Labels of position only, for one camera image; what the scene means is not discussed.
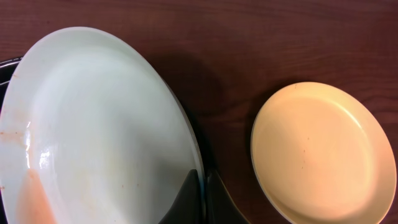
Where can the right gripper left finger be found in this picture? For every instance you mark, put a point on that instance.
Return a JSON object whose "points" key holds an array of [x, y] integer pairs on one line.
{"points": [[187, 206]]}

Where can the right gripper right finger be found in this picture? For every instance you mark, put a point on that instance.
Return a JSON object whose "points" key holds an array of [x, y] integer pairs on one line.
{"points": [[220, 206]]}

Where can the yellow plate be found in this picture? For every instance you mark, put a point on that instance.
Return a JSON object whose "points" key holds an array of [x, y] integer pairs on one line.
{"points": [[320, 156]]}

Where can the light blue plate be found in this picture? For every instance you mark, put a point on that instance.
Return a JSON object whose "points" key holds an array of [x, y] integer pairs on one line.
{"points": [[91, 133]]}

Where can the black round tray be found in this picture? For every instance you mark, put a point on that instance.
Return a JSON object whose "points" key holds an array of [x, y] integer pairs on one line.
{"points": [[7, 68]]}

